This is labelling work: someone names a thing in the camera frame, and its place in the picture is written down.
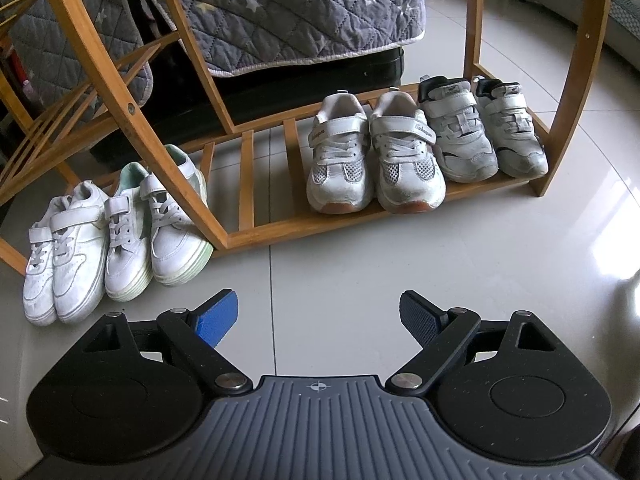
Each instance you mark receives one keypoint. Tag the grey quilted star blanket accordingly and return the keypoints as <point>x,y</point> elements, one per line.
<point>45,60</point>
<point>300,10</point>

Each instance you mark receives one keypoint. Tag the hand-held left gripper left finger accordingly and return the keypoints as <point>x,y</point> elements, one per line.
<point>220,315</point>

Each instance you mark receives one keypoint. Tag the plain white sneaker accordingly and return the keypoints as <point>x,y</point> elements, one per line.
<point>37,285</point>
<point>75,280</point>

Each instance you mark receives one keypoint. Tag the white sneaker mint lining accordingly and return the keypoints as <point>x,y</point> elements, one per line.
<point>122,265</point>
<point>175,245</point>

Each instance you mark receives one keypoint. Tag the white mesh sneaker pink lining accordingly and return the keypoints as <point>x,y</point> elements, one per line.
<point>335,170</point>
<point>410,170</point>

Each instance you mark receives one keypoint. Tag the wooden shoe rack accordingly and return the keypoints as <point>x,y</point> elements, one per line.
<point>125,105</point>

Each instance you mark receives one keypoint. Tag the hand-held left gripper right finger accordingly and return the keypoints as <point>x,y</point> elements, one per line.
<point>417,317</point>

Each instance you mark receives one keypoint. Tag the grey upholstered sofa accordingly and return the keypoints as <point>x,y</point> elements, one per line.
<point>620,10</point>

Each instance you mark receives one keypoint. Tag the white sneaker black lining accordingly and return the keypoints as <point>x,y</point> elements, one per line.
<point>515,135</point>
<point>462,140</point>

